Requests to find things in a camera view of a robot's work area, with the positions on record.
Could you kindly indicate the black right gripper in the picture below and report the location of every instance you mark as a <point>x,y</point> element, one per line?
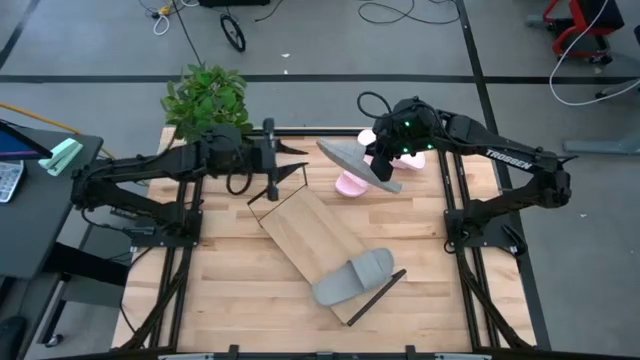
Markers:
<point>407,132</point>

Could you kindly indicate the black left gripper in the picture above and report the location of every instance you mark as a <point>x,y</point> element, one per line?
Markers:
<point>270,165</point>

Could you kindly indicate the pink rubber slide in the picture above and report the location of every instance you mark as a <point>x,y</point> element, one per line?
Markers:
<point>412,161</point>
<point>350,186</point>

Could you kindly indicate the grey rubber slide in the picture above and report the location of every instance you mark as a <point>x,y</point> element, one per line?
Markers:
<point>352,277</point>
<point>350,160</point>

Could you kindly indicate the wooden shelf with black frame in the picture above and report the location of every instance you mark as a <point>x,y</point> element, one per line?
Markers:
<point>310,235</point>

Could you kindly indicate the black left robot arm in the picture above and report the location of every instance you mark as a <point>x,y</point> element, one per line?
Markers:
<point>150,165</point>

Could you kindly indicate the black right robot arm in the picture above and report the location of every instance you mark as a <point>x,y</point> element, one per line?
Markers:
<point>500,155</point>

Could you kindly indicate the potted green plant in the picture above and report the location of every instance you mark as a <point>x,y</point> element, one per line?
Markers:
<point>207,102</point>

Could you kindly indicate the black spoked wheel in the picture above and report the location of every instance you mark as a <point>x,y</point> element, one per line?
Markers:
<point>242,48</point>

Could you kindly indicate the black floor box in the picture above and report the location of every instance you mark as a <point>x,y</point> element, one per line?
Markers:
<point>230,2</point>

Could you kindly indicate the grey desk foot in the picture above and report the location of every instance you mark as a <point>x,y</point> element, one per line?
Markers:
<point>600,146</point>

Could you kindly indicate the mint green stapler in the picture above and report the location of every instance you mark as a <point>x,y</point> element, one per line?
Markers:
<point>62,155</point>

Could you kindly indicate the black side desk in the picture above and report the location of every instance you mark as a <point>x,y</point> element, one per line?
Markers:
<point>40,215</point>

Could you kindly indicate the red and black cart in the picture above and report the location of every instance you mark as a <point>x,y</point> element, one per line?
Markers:
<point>602,15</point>

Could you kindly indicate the dark monitor screen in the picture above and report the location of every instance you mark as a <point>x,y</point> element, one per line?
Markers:
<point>15,145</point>

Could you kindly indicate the white keypad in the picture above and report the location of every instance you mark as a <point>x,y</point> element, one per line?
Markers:
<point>10,180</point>

